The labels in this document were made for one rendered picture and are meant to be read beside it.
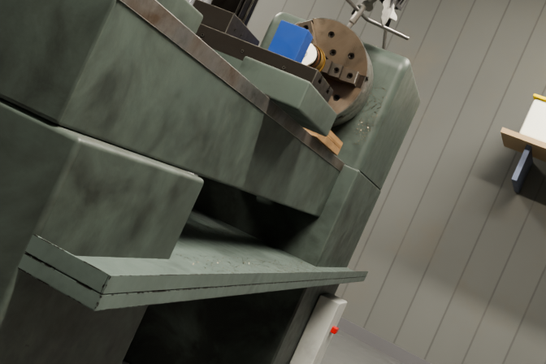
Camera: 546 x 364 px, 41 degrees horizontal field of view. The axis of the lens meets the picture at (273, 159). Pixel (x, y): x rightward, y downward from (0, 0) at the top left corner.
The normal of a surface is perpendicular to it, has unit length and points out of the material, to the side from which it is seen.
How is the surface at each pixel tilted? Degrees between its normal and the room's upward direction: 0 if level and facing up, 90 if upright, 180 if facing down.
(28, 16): 90
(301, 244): 90
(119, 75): 90
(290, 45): 90
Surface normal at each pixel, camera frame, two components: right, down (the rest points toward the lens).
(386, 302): -0.34, -0.18
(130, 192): 0.87, 0.39
